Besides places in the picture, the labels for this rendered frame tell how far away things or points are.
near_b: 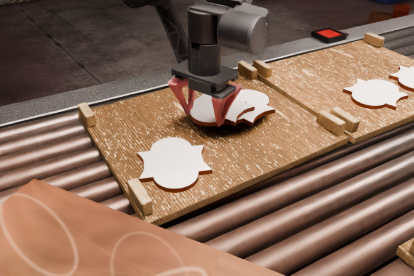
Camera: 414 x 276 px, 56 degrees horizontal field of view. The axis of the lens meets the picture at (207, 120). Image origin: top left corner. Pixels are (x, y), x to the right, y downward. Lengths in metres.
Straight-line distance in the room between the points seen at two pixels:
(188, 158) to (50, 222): 0.28
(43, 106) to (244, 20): 0.53
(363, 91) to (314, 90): 0.10
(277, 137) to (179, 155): 0.19
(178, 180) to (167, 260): 0.24
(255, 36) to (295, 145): 0.23
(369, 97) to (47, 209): 0.68
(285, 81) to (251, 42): 0.38
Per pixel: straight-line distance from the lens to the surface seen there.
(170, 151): 0.68
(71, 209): 0.46
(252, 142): 0.72
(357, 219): 0.64
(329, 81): 0.96
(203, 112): 0.72
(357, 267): 0.58
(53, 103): 0.94
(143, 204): 0.56
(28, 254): 0.44
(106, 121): 0.80
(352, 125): 0.77
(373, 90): 0.93
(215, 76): 0.65
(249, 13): 0.60
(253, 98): 0.79
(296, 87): 0.92
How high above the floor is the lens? 1.35
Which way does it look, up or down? 33 degrees down
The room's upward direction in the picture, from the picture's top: straight up
